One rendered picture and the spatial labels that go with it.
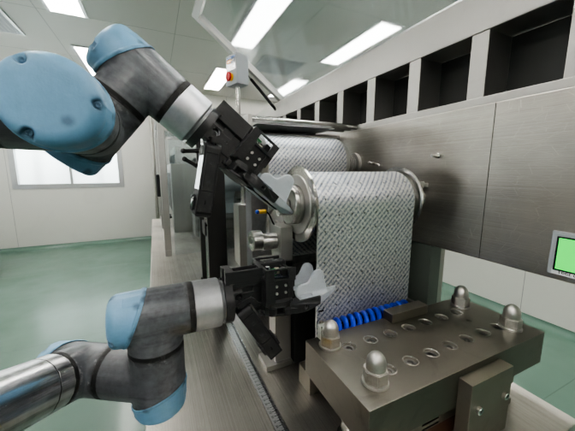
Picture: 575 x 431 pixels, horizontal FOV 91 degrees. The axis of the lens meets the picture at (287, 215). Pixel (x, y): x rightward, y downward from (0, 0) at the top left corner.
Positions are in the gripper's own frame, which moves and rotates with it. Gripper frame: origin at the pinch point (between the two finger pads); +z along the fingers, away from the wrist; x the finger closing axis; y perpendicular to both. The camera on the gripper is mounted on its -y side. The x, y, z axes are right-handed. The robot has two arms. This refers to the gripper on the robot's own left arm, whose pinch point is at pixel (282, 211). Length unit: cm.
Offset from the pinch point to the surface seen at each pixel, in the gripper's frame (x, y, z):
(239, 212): 69, -1, 15
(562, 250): -26.3, 19.3, 31.1
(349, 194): -4.1, 9.9, 7.2
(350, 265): -4.5, -0.4, 16.4
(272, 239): 3.8, -5.1, 3.5
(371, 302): -4.5, -3.4, 26.5
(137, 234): 552, -124, 28
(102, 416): 117, -131, 37
